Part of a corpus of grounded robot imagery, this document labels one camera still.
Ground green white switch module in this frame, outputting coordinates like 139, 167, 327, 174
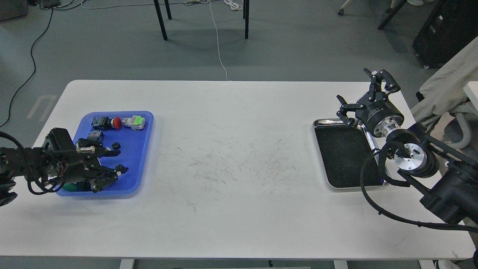
121, 115, 146, 131

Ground black chair leg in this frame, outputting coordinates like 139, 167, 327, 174
153, 0, 172, 41
243, 0, 250, 40

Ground green push button switch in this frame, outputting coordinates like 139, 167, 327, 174
62, 182, 92, 192

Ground silver metal tray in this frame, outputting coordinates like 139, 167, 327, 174
313, 118, 378, 191

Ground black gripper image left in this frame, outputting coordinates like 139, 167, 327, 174
41, 128, 129, 193

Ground blue plastic tray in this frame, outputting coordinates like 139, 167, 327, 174
57, 111, 154, 199

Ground yellow push button switch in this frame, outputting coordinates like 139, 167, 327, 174
86, 130, 104, 143

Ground white floor cable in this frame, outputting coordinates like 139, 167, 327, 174
185, 0, 243, 81

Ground black floor cable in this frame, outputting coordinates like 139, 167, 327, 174
0, 0, 86, 128

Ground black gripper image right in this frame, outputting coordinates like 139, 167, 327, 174
336, 68, 404, 138

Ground red push button switch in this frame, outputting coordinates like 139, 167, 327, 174
91, 117, 122, 131

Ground black chair leg right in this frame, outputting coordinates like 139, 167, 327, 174
243, 0, 250, 40

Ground black equipment case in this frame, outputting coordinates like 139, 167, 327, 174
412, 0, 478, 69

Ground black chair leg left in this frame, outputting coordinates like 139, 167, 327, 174
153, 0, 172, 41

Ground beige cloth cover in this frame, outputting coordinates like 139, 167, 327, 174
411, 38, 478, 125

